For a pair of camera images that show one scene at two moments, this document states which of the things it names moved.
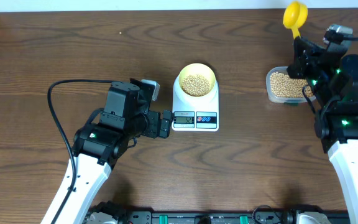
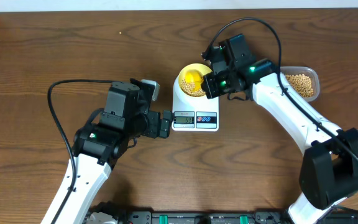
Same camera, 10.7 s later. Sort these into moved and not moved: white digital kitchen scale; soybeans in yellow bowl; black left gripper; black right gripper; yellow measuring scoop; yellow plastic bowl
Moved: yellow measuring scoop; black right gripper
Not moved: black left gripper; soybeans in yellow bowl; yellow plastic bowl; white digital kitchen scale
